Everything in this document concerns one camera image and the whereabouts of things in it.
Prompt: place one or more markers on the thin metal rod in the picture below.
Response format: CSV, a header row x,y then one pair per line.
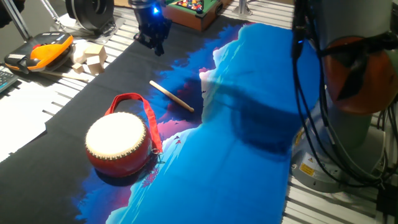
x,y
51,12

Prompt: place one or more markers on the black round fan housing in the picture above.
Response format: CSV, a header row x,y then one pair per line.
x,y
87,12

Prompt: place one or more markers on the small pale wooden cube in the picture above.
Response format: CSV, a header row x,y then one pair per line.
x,y
78,68

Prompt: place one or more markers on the forearm in dark sleeve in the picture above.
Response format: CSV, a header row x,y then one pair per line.
x,y
7,15

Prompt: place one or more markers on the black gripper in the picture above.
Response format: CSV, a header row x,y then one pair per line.
x,y
149,18

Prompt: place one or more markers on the wooden drumstick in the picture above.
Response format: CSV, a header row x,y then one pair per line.
x,y
171,96
65,76

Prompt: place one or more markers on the large pale wooden block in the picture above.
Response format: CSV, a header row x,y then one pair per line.
x,y
94,51

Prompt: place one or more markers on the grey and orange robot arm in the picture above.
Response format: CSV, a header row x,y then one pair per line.
x,y
357,84

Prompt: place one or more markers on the aluminium profile beam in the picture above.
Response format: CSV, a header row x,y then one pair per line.
x,y
242,7
17,20

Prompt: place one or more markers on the orange and black teach pendant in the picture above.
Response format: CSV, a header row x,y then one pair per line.
x,y
46,51

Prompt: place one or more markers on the miniature green pool table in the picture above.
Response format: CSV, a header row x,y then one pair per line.
x,y
189,15

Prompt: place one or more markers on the red drum with white skin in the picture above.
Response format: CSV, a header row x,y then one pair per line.
x,y
115,133

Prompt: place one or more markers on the blue landscape print cloth mat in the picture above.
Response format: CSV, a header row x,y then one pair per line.
x,y
217,171

